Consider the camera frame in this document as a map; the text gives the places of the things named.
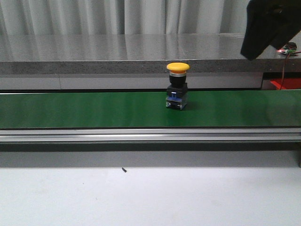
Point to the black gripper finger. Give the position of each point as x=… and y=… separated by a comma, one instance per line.
x=288, y=17
x=264, y=21

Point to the small black sensor box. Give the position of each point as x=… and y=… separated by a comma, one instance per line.
x=291, y=45

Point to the small green circuit board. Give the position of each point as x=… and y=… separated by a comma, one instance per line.
x=288, y=51

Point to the red plastic tray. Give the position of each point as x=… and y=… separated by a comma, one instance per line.
x=290, y=83

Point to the green conveyor belt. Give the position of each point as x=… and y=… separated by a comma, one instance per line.
x=242, y=108

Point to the grey stone counter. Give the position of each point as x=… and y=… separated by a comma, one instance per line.
x=134, y=53

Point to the grey pleated curtain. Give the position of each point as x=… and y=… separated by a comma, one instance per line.
x=37, y=17

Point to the aluminium conveyor frame rail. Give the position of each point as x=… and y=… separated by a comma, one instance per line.
x=287, y=134

